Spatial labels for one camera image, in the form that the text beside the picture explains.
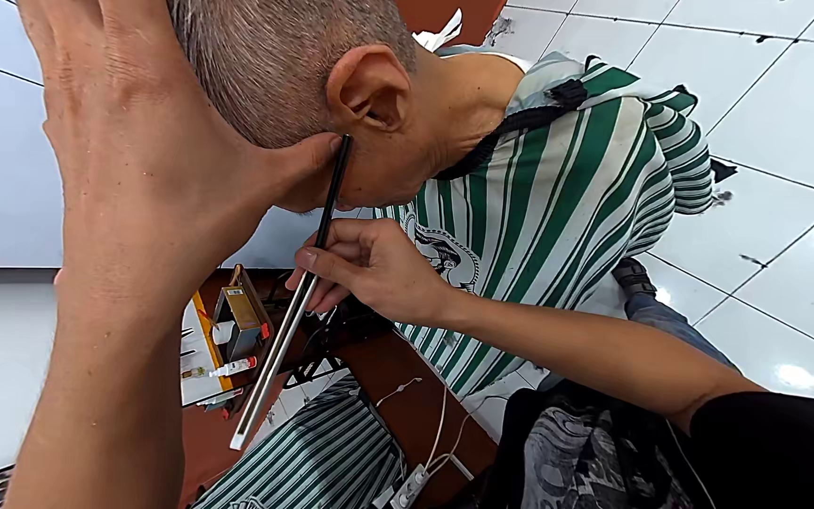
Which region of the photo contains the person's right hand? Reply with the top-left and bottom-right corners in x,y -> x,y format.
285,218 -> 459,328

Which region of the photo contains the person's left hand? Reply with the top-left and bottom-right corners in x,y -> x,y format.
17,0 -> 343,315

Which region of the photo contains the black and silver straight razor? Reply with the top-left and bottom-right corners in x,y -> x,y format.
229,134 -> 352,451

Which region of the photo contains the person's left forearm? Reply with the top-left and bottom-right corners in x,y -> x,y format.
3,279 -> 189,509

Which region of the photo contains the person's right forearm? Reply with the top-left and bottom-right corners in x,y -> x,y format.
439,288 -> 768,434

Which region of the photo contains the gold and grey box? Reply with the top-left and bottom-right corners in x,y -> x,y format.
213,284 -> 264,360

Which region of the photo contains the brown wooden table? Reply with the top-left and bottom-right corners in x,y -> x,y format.
198,267 -> 498,509

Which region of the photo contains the white bottle with red label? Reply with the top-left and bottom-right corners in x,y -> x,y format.
209,355 -> 258,378

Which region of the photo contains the orange-edged white tray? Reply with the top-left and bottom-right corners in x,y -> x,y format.
180,290 -> 234,408

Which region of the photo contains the green striped folded cloth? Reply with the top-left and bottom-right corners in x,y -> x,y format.
191,373 -> 407,509

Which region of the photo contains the white neck tissue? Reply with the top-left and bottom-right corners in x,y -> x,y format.
412,8 -> 464,53

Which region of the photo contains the green white striped barber cape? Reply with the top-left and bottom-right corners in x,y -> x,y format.
373,52 -> 716,399

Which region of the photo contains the white power strip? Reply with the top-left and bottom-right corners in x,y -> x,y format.
372,463 -> 431,509

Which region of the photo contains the person's body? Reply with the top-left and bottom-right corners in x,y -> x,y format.
478,375 -> 814,509

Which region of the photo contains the short white cord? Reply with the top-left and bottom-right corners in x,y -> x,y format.
376,377 -> 423,408

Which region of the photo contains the white cable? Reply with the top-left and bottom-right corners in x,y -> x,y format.
424,385 -> 449,473
427,394 -> 510,478

